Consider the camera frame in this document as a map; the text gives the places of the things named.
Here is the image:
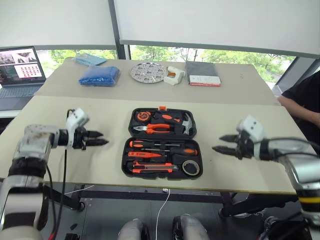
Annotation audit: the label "round perforated metal plate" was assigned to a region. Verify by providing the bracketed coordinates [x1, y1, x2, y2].
[128, 62, 168, 85]

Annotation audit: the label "light blue folded cloth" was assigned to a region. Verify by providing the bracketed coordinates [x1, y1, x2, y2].
[74, 52, 109, 67]

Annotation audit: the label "black table frame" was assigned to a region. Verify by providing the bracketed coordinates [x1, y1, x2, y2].
[42, 183, 299, 219]

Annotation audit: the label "grey rounded shape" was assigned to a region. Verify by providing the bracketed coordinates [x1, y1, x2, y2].
[117, 218, 151, 240]
[172, 213, 211, 240]

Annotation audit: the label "orange voltage tester pen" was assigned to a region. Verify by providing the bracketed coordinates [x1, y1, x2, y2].
[127, 150, 164, 159]

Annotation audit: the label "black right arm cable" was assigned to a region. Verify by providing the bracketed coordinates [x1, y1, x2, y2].
[253, 136, 319, 161]

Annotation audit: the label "orange black tool handle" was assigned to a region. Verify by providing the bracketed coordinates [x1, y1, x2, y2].
[153, 111, 182, 124]

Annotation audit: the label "white floor cable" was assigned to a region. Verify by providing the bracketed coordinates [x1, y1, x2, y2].
[155, 187, 172, 240]

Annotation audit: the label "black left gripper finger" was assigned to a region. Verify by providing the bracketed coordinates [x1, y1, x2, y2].
[86, 130, 104, 139]
[86, 138, 110, 148]

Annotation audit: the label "white roller blind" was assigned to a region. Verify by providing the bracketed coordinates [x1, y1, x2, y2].
[113, 0, 320, 59]
[0, 0, 121, 51]

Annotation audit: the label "blue bead bag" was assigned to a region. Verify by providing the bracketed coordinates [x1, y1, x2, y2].
[78, 65, 122, 88]

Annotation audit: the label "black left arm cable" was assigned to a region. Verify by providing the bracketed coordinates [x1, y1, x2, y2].
[45, 108, 77, 240]

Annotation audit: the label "steel claw hammer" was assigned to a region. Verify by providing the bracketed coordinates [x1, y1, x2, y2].
[173, 112, 195, 136]

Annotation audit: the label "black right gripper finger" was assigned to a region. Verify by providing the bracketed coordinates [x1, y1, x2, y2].
[218, 134, 241, 143]
[211, 145, 239, 157]

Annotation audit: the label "black electrical tape roll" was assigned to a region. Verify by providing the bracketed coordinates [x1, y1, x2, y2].
[181, 159, 200, 176]

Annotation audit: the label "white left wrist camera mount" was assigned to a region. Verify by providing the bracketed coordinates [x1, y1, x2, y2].
[65, 107, 91, 151]

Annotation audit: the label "orange black tape measure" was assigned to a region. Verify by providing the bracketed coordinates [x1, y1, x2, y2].
[136, 111, 152, 123]

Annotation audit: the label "dark window pillar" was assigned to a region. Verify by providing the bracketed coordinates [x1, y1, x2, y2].
[107, 0, 131, 61]

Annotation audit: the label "black orange screwdriver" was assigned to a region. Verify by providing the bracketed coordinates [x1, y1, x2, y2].
[128, 140, 181, 149]
[141, 147, 199, 157]

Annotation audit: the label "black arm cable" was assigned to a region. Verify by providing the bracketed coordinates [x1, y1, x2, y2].
[253, 136, 319, 161]
[45, 108, 77, 240]

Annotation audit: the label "grey open laptop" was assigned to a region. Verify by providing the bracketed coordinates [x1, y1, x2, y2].
[0, 45, 48, 112]

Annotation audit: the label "black tool case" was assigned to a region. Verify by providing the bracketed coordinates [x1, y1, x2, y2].
[121, 107, 204, 181]

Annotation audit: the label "grey sneaker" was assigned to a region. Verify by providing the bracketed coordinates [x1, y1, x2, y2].
[258, 216, 280, 240]

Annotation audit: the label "black orange utility knife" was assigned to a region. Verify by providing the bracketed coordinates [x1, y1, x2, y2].
[131, 161, 179, 174]

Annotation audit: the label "orange handled pliers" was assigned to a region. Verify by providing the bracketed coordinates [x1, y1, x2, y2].
[132, 123, 172, 135]

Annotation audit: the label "white orange glue gun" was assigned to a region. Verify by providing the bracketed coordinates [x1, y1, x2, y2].
[163, 65, 186, 87]

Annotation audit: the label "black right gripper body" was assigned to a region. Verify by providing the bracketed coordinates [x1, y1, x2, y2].
[235, 132, 256, 161]

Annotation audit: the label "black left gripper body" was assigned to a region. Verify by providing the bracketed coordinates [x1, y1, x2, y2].
[73, 126, 89, 151]

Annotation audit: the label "person in black shirt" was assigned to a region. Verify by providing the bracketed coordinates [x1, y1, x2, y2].
[281, 71, 320, 149]

